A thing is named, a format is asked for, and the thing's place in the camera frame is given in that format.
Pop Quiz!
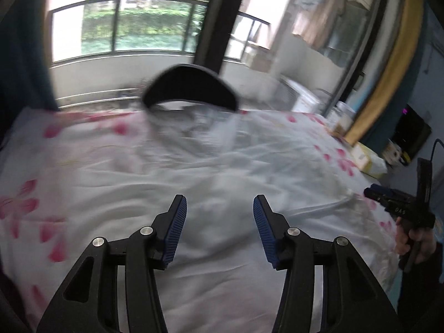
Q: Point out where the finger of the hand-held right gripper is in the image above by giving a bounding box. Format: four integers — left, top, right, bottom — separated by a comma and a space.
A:
364, 185, 394, 208

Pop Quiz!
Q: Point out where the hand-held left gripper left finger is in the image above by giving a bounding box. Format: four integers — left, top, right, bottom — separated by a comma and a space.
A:
36, 195, 187, 333

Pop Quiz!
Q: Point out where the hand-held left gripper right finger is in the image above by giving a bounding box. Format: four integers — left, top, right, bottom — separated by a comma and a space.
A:
253, 195, 405, 333

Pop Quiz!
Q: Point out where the white garment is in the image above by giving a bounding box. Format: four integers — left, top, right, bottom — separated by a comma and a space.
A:
87, 104, 368, 333

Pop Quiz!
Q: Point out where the person's right hand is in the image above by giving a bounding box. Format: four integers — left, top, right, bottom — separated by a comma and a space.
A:
395, 215, 438, 264

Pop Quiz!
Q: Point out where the yellow tissue box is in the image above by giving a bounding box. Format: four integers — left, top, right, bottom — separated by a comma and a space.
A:
350, 142, 387, 175

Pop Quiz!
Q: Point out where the black monitor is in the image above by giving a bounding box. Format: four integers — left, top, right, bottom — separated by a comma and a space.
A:
392, 104, 432, 165

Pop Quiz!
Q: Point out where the clear snack jar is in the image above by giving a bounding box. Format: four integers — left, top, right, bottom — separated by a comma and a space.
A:
326, 101, 357, 136

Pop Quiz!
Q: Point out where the white air conditioner unit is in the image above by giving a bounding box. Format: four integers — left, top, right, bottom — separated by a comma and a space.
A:
277, 74, 328, 112

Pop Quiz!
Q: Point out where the yellow curtain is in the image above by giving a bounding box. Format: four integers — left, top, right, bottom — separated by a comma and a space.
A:
345, 0, 424, 146

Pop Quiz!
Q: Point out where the dark curved band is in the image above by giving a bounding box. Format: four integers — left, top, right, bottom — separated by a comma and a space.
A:
142, 64, 241, 112

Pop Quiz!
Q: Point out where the pink floral bed sheet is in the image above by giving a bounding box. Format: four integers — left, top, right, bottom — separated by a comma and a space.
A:
0, 106, 399, 333

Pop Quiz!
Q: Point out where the dark blue-grey hanging garment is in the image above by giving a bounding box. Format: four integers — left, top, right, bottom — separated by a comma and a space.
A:
326, 0, 370, 67

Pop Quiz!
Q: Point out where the cardboard box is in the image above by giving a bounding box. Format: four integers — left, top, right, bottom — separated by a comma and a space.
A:
243, 42, 274, 70

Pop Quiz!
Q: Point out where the beige hanging garment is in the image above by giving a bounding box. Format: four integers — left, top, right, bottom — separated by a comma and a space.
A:
293, 0, 345, 48

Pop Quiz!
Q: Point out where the teal curtain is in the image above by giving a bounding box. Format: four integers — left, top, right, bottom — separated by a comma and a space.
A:
0, 0, 60, 112

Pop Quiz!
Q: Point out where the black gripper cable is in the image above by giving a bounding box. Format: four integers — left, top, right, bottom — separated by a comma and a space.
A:
429, 139, 444, 163

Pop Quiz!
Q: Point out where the dark sliding door frame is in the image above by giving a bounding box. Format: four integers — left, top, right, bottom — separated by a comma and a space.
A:
194, 0, 252, 75

